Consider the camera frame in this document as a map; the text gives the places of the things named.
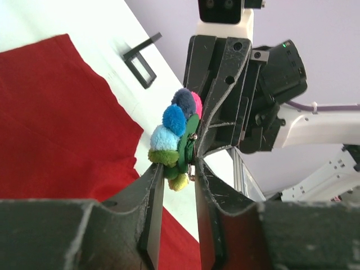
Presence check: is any black open small box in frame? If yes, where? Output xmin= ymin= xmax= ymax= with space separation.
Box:
xmin=123 ymin=32 xmax=162 ymax=89

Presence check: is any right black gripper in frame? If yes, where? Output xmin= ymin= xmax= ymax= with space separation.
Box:
xmin=183 ymin=35 xmax=307 ymax=156

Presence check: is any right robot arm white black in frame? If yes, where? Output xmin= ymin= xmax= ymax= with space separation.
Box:
xmin=183 ymin=35 xmax=359 ymax=202

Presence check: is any red t-shirt garment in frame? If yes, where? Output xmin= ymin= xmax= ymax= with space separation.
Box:
xmin=1 ymin=34 xmax=201 ymax=269

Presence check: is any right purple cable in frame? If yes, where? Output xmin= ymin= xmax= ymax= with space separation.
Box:
xmin=286 ymin=100 xmax=360 ymax=112

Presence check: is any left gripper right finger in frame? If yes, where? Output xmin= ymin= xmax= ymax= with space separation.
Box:
xmin=195 ymin=158 xmax=359 ymax=269

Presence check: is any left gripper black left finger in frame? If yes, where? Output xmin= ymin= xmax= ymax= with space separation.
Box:
xmin=1 ymin=164 xmax=164 ymax=269

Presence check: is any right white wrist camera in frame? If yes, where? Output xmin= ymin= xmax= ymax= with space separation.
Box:
xmin=195 ymin=0 xmax=266 ymax=41

